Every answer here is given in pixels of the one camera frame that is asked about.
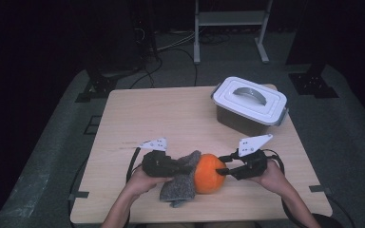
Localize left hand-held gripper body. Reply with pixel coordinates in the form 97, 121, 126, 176
138, 137, 177, 179

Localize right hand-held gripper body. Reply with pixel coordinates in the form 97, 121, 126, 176
234, 133, 274, 181

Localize grey fluffy cloth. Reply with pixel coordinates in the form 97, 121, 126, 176
159, 150, 202, 208

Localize orange plush toy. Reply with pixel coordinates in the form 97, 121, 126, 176
193, 153, 227, 195

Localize brown clear storage box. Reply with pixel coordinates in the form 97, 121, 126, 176
215, 105, 286, 141

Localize white lid with grey handle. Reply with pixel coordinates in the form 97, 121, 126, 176
211, 76, 289, 127

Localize person's left hand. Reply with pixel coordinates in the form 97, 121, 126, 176
125, 165, 174, 200

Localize person's right hand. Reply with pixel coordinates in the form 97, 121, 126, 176
250, 160, 288, 196

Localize black chair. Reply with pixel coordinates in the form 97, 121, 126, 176
312, 212, 343, 228

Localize black stand base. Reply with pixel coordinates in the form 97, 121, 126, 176
288, 61, 340, 99
75, 61, 141, 104

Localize dark equipment stand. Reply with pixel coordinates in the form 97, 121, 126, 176
132, 0, 160, 61

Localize left hand-held gripper cable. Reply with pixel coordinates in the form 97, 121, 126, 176
125, 146, 142, 184

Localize hand-held gripper cable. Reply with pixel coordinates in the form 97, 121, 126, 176
262, 148, 310, 228
125, 146, 142, 184

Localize right hand-held gripper cable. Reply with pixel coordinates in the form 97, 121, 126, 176
262, 148, 310, 228

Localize black floor cable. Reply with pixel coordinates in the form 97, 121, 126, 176
326, 194, 357, 228
129, 56, 164, 89
68, 158, 89, 195
158, 47, 199, 87

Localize white floor cables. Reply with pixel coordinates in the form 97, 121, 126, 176
155, 31, 198, 53

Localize white metal desk frame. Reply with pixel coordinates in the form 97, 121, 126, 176
193, 0, 274, 65

